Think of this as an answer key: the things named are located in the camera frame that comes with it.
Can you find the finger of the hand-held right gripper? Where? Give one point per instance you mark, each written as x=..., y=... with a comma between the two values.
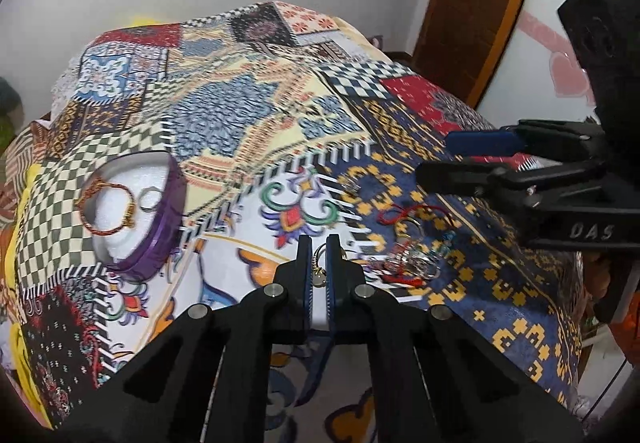
x=480, y=143
x=465, y=178

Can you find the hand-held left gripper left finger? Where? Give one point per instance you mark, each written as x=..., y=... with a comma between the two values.
x=303, y=290

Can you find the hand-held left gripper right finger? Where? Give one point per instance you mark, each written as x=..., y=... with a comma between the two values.
x=332, y=290

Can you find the round purple jewelry box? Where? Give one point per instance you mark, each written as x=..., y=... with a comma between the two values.
x=160, y=233

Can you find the pile of silver jewelry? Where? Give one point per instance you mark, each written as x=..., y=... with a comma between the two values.
x=412, y=260

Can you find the pink heart sticker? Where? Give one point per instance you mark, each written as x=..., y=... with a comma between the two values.
x=567, y=68

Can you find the patchwork printed blanket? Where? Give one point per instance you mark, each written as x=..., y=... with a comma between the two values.
x=260, y=123

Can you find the green cloth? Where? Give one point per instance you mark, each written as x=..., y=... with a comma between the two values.
x=7, y=113

